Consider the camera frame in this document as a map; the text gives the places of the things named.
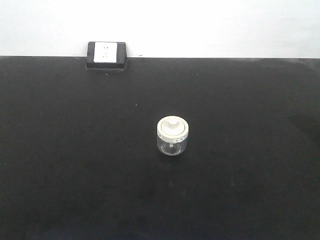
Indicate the glass jar with white lid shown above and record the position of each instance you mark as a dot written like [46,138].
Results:
[172,135]

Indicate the black desktop power socket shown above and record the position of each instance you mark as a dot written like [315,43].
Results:
[106,56]

